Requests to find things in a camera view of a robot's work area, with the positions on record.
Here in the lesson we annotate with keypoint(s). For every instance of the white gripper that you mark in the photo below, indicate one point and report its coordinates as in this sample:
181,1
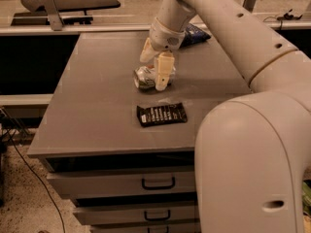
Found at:
165,38

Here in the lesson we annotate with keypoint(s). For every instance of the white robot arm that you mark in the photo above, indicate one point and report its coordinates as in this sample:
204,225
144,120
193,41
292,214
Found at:
251,151

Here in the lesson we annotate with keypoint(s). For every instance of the blue chip bag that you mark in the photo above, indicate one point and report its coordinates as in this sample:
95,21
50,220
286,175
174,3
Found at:
194,35

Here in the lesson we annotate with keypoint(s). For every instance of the black snack bar wrapper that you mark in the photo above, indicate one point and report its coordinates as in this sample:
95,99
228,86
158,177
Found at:
161,115

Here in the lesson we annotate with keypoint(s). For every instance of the grey drawer cabinet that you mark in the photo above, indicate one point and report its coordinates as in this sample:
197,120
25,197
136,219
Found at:
91,122

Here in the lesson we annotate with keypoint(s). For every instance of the top grey drawer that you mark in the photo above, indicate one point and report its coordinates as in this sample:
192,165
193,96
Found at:
123,182

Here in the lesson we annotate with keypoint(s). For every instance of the grey drawer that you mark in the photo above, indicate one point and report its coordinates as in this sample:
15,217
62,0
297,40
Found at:
152,212
123,182
191,227

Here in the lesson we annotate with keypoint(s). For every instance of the middle grey drawer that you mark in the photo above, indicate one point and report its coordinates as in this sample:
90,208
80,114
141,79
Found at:
152,212

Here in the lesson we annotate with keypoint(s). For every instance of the bottom grey drawer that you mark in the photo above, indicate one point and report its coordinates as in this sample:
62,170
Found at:
191,227

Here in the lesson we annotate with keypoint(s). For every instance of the left metal bracket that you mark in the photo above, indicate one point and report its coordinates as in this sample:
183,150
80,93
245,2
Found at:
54,18

